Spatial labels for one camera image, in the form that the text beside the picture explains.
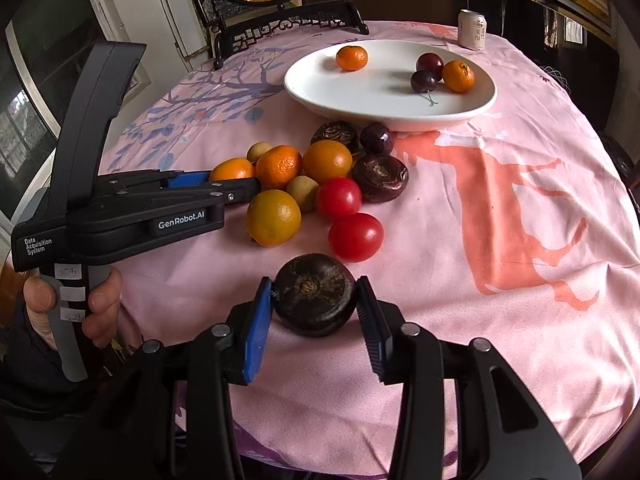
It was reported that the person's left forearm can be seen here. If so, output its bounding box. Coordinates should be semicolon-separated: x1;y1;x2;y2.
0;302;118;423

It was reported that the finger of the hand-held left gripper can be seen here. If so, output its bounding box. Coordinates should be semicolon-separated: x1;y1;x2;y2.
97;170;212;192
100;180;262;208

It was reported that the white drink can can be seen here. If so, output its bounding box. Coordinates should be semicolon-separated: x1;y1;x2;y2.
457;9;488;52

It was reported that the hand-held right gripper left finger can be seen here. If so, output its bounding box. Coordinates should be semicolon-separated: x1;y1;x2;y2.
55;276;274;480

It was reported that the small mandarin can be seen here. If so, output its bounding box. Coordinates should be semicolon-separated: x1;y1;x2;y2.
442;60;476;94
335;45;369;72

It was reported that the dark brown water chestnut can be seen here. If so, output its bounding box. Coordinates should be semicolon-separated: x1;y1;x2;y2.
310;120;360;155
351;154;410;204
272;253;358;338

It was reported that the red tomato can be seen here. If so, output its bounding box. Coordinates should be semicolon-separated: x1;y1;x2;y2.
315;176;363;221
328;213;385;263

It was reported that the yellow orange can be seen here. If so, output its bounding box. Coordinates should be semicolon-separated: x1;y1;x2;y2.
302;140;354;185
246;189;302;248
208;158;256;182

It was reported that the mottled mandarin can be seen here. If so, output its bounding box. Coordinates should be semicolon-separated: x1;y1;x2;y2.
256;145;303;190

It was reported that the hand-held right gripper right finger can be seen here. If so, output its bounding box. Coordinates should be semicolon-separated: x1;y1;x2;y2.
356;275;584;480

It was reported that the dark red cherry with stem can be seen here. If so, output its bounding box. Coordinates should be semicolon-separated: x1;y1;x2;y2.
410;70;439;107

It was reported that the pink printed tablecloth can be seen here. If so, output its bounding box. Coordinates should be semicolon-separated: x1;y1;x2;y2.
97;20;640;467

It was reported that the white oval plate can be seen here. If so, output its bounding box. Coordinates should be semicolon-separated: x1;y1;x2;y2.
283;39;498;132

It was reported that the person's left hand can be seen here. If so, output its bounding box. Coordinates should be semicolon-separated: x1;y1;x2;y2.
22;265;124;351

